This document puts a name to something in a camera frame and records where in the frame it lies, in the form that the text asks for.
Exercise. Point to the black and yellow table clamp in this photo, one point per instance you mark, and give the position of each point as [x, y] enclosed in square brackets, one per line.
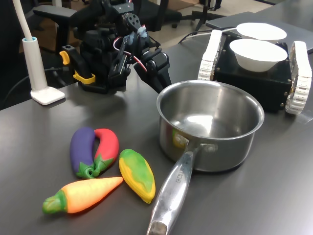
[80, 66]

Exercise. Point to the white post with flat foot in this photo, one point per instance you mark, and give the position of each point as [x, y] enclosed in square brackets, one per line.
[36, 73]

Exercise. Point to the orange toy carrot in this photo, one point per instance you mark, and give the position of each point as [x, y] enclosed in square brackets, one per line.
[85, 193]

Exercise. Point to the red toy chilli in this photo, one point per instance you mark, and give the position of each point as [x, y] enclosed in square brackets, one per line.
[110, 144]

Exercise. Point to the black office chair with armrest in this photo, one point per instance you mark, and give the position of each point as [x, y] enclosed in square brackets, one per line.
[53, 12]

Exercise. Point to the black office chair star base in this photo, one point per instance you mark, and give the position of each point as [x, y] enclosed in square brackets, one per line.
[204, 12]

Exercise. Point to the deep white bowl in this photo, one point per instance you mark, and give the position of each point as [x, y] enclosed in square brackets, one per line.
[256, 56]

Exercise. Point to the yellow green toy corn cob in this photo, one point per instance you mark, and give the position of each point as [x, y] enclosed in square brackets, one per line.
[137, 173]

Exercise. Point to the grey laptop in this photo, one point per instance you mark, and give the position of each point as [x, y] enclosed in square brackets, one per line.
[220, 24]

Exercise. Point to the pale grey putty lump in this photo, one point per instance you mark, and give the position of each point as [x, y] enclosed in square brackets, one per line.
[143, 31]

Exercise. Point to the wide white bowl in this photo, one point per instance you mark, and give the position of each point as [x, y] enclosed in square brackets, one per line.
[261, 30]

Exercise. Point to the black vehicle with white tracks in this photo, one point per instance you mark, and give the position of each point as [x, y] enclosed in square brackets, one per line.
[244, 83]

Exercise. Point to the purple toy aubergine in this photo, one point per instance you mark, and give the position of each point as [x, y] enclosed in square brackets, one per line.
[80, 147]

